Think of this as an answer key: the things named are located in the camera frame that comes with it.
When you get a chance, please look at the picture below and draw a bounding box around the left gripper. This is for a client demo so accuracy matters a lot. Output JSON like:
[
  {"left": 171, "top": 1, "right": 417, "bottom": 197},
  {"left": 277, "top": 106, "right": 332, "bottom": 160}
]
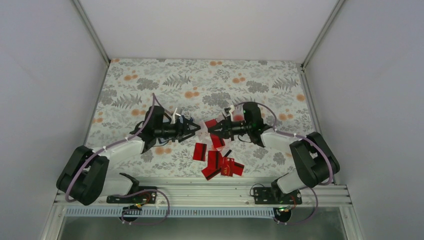
[{"left": 154, "top": 118, "right": 200, "bottom": 142}]

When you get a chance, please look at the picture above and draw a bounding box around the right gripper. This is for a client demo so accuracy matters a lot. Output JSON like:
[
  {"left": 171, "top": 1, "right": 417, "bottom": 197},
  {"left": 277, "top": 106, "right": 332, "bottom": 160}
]
[{"left": 208, "top": 115, "right": 252, "bottom": 141}]

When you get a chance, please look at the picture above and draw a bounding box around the white floral card front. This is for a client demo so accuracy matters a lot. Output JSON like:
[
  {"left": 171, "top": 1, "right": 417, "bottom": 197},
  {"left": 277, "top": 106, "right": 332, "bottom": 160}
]
[{"left": 195, "top": 125, "right": 210, "bottom": 142}]

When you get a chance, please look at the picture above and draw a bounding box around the blue card holder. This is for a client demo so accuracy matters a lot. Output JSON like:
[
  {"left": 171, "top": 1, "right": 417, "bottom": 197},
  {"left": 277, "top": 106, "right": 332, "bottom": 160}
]
[{"left": 179, "top": 115, "right": 194, "bottom": 125}]

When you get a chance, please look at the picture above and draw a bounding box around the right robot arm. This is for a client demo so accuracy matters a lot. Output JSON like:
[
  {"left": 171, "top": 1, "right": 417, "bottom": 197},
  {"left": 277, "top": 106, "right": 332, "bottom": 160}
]
[{"left": 207, "top": 101, "right": 340, "bottom": 204}]

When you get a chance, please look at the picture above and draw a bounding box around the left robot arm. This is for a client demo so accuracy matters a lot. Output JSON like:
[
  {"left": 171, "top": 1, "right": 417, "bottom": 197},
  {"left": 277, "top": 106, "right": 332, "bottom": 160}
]
[{"left": 56, "top": 105, "right": 201, "bottom": 206}]

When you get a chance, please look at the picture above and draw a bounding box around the translucent red circle card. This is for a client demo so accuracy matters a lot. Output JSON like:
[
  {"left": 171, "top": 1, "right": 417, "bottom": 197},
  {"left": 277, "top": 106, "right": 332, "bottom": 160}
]
[{"left": 232, "top": 111, "right": 244, "bottom": 122}]

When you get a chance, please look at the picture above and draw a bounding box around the red card black stripe middle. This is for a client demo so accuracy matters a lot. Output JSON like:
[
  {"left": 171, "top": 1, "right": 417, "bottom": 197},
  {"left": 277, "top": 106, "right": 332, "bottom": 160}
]
[{"left": 210, "top": 134, "right": 226, "bottom": 150}]

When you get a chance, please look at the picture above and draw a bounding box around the red card black stripe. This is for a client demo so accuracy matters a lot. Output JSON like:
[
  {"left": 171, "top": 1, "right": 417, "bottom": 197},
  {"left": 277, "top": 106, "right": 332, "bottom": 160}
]
[
  {"left": 192, "top": 142, "right": 208, "bottom": 162},
  {"left": 205, "top": 119, "right": 218, "bottom": 129},
  {"left": 210, "top": 134, "right": 226, "bottom": 150}
]

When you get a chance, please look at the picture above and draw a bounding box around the red card black stripe top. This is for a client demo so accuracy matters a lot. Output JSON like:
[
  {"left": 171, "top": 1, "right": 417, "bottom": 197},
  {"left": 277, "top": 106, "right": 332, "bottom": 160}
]
[{"left": 205, "top": 119, "right": 218, "bottom": 129}]

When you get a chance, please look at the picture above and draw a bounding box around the red card gold ribbon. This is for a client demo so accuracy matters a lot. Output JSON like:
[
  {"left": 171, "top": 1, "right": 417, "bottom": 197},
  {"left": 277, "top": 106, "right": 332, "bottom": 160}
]
[{"left": 220, "top": 157, "right": 245, "bottom": 177}]

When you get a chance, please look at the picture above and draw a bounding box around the red card black stripe left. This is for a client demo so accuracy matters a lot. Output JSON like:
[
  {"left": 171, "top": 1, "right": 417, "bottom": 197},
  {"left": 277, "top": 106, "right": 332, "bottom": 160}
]
[{"left": 192, "top": 142, "right": 208, "bottom": 162}]

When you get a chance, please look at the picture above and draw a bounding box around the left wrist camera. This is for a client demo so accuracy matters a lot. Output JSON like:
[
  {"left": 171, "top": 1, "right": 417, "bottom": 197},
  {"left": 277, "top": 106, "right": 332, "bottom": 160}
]
[{"left": 147, "top": 105, "right": 165, "bottom": 128}]

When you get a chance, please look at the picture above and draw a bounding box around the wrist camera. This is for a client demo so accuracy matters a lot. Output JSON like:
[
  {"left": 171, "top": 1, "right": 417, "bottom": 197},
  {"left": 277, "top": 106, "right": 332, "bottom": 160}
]
[
  {"left": 147, "top": 105, "right": 165, "bottom": 128},
  {"left": 242, "top": 101, "right": 264, "bottom": 125}
]

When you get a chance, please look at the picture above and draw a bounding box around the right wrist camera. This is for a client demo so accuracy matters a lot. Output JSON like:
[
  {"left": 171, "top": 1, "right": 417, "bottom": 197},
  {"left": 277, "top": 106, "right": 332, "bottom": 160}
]
[{"left": 242, "top": 101, "right": 264, "bottom": 125}]

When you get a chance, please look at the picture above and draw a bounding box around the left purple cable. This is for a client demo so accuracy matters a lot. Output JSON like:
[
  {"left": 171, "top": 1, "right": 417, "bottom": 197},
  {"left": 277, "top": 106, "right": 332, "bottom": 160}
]
[{"left": 64, "top": 93, "right": 170, "bottom": 226}]

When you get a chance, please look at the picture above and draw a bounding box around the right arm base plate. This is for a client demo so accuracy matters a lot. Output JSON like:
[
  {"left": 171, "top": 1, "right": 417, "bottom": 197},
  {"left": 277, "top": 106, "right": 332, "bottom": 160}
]
[{"left": 252, "top": 186, "right": 303, "bottom": 205}]

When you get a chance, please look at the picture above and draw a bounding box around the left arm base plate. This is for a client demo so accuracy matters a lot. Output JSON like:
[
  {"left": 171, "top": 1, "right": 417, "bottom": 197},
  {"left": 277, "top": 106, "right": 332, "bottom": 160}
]
[{"left": 106, "top": 186, "right": 158, "bottom": 205}]

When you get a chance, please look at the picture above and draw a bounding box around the aluminium rail frame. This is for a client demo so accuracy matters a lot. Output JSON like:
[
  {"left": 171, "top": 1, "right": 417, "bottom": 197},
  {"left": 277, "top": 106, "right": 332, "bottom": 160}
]
[{"left": 54, "top": 175, "right": 353, "bottom": 208}]

